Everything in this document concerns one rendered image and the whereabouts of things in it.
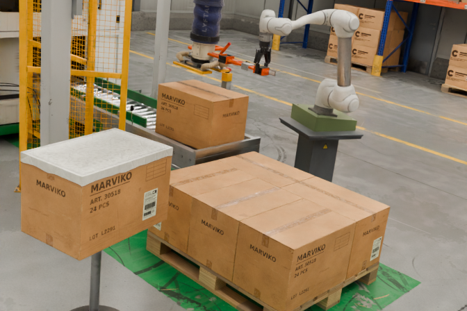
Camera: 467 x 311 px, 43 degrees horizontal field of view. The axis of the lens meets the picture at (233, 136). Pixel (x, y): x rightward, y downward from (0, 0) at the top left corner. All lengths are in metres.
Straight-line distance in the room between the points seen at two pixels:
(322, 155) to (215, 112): 0.97
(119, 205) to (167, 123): 1.92
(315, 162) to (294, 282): 1.61
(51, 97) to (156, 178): 1.50
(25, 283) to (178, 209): 1.00
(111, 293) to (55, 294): 0.31
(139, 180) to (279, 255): 0.89
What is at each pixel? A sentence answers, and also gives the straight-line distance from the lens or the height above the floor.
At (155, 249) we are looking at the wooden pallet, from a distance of 4.02.
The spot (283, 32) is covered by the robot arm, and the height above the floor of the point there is 1.52.
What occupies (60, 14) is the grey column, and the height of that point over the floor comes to 1.47.
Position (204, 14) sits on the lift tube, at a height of 1.53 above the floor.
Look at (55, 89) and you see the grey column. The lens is 4.22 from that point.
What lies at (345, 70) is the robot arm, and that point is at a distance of 4.38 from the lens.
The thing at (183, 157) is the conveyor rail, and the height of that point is 0.52.
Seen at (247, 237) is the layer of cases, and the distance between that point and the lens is 3.34.
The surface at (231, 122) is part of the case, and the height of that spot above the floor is 0.76.
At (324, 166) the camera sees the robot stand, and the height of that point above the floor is 0.44.
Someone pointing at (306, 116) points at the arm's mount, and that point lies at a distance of 4.61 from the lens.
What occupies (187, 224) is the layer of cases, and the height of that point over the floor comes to 0.35.
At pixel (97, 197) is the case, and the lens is 2.65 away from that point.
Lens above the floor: 1.98
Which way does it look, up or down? 17 degrees down
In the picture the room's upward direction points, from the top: 6 degrees clockwise
